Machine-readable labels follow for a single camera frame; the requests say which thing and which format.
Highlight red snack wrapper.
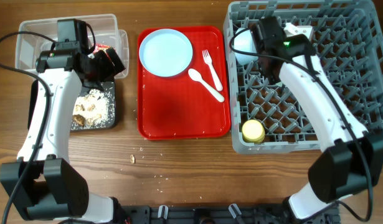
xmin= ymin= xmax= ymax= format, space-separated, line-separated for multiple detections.
xmin=88 ymin=44 xmax=115 ymax=60

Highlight light blue bowl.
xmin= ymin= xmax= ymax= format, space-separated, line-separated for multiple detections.
xmin=234 ymin=30 xmax=258 ymax=65

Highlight rice and food scraps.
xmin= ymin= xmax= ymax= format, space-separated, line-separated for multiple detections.
xmin=72 ymin=90 xmax=110 ymax=128

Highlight white plastic fork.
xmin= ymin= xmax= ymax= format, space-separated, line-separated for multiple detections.
xmin=202 ymin=49 xmax=223 ymax=91

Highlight yellow plastic cup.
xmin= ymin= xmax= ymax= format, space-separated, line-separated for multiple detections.
xmin=242 ymin=119 xmax=265 ymax=143

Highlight light blue plate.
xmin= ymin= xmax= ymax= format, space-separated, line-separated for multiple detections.
xmin=139 ymin=29 xmax=193 ymax=77

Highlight white plastic spoon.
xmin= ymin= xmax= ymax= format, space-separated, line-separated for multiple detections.
xmin=188 ymin=68 xmax=225 ymax=103

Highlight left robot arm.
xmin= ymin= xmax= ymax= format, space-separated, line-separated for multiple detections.
xmin=0 ymin=19 xmax=126 ymax=223

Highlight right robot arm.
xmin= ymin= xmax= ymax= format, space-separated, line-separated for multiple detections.
xmin=251 ymin=17 xmax=383 ymax=223

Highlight black waste tray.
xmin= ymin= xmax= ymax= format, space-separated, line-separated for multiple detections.
xmin=27 ymin=79 xmax=117 ymax=132

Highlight grey dishwasher rack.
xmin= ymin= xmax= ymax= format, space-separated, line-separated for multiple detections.
xmin=223 ymin=0 xmax=383 ymax=154

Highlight clear plastic bin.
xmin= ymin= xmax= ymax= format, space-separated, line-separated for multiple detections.
xmin=15 ymin=14 xmax=130 ymax=79

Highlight red serving tray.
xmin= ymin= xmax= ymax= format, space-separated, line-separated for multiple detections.
xmin=137 ymin=26 xmax=231 ymax=140

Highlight food crumb on table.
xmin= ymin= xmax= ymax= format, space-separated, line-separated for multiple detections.
xmin=130 ymin=155 xmax=136 ymax=164

